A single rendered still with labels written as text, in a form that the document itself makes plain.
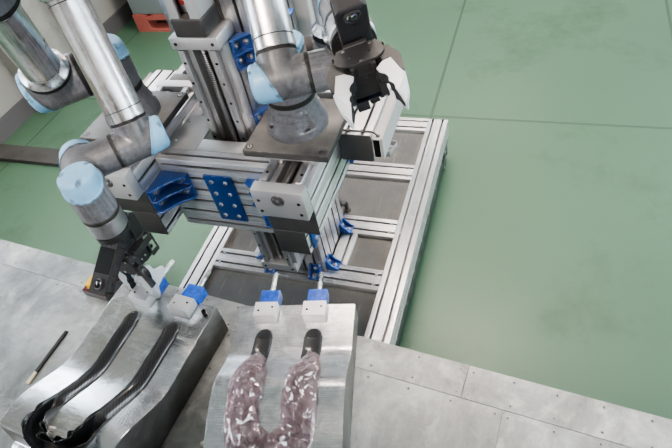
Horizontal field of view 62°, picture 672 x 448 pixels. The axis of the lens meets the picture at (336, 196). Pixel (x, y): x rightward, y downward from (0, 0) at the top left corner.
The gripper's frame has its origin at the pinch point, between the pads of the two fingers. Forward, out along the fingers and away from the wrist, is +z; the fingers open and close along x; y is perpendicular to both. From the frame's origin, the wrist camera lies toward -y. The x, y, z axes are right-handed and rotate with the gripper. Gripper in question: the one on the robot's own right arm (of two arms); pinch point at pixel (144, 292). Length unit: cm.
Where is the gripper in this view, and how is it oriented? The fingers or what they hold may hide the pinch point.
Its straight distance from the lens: 136.5
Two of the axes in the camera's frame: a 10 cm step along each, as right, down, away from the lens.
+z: 1.7, 7.0, 7.0
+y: 3.7, -7.0, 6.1
